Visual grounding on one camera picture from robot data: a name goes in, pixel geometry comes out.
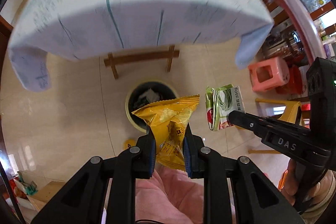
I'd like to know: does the tree print tablecloth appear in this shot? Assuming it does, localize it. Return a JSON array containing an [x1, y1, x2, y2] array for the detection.
[[7, 0, 275, 92]]

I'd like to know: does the green white packet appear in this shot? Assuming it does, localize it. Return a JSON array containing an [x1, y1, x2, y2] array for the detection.
[[205, 84, 246, 131]]

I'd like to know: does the pink tablecloth round table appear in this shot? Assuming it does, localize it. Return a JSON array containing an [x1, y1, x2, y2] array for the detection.
[[256, 0, 336, 64]]

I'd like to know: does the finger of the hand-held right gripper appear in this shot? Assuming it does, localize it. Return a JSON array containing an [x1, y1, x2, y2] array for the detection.
[[228, 111, 331, 169]]

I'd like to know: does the person's right forearm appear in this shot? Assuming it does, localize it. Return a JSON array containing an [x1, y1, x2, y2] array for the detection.
[[299, 170, 336, 219]]

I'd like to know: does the wooden table frame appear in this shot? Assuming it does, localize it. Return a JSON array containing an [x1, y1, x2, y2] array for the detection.
[[104, 45, 180, 80]]

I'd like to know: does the yellow rimmed waste bin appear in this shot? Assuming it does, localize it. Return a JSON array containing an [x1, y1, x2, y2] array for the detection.
[[125, 80, 179, 134]]

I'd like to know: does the yellow snack packet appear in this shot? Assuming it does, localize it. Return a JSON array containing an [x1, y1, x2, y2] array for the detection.
[[131, 95, 200, 170]]

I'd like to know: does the red plastic stool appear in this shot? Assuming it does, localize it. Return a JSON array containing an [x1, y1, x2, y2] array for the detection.
[[276, 65, 305, 94]]

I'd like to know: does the grey carton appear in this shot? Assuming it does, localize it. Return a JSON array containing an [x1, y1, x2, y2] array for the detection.
[[131, 88, 159, 109]]

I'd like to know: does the person's right hand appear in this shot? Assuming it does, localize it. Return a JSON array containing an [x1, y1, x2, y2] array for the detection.
[[284, 160, 297, 205]]

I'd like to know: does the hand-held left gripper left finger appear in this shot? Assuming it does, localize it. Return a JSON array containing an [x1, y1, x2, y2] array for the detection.
[[31, 126, 156, 224]]

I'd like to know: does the pink plastic stool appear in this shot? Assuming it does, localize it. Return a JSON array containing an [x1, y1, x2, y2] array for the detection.
[[248, 57, 289, 93]]

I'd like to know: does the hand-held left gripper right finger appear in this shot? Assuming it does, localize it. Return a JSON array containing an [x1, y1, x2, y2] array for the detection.
[[183, 124, 305, 224]]

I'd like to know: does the person's left yellow slipper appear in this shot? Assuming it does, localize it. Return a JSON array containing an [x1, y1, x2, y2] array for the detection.
[[122, 138, 138, 151]]

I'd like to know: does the yellow plastic stool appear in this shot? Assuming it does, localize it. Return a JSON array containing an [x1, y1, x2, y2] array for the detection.
[[248, 98, 302, 155]]

